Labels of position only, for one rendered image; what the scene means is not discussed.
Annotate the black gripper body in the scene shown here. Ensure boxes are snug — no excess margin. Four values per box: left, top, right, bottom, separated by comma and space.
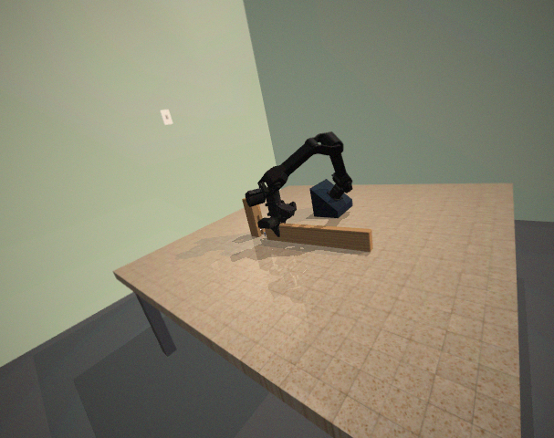
257, 198, 284, 229

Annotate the wooden post with slot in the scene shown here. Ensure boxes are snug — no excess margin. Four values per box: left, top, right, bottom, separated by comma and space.
242, 198, 265, 237

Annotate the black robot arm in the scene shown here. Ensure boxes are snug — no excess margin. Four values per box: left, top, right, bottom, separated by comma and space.
246, 131, 352, 219

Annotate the dark brown wooden rail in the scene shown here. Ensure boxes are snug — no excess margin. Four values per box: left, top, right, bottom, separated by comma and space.
263, 223, 373, 252

